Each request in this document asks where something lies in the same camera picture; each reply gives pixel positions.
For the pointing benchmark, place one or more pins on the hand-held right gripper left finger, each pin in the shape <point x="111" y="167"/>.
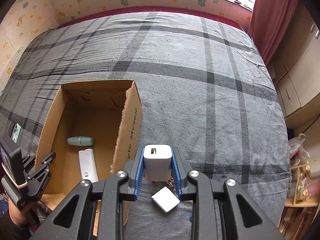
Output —
<point x="140" y="177"/>

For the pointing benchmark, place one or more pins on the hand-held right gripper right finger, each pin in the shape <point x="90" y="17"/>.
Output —
<point x="175" y="177"/>

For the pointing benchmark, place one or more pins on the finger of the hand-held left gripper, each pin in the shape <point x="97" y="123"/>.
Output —
<point x="29" y="161"/>
<point x="41" y="180"/>

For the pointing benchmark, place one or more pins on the white USB charger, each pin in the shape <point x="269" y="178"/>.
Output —
<point x="157" y="165"/>

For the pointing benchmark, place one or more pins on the white remote control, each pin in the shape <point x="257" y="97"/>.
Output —
<point x="87" y="162"/>

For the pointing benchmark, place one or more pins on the mint green tube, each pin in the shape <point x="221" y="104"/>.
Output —
<point x="80" y="141"/>

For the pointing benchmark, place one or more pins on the brown cardboard box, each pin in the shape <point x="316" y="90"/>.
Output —
<point x="100" y="120"/>

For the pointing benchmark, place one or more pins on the person's left forearm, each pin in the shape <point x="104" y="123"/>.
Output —
<point x="17" y="212"/>

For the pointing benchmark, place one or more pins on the white square charger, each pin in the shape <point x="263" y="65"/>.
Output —
<point x="166" y="200"/>

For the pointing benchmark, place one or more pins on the mint green phone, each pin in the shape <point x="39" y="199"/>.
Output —
<point x="17" y="132"/>

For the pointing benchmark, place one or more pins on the blue key tag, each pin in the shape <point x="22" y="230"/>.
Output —
<point x="190" y="217"/>

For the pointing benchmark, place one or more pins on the grey plaid blanket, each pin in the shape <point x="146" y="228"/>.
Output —
<point x="200" y="80"/>

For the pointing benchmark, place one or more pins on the wooden shelf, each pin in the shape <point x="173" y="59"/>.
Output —
<point x="292" y="201"/>

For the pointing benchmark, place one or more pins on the white plastic bag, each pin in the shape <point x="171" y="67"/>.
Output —
<point x="298" y="145"/>

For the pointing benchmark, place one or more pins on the beige wardrobe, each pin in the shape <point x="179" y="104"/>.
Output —
<point x="300" y="80"/>

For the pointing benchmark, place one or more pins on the dark red bed sheet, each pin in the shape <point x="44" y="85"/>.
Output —
<point x="150" y="8"/>

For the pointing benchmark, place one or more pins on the dark pink curtain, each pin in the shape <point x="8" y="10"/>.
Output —
<point x="272" y="17"/>

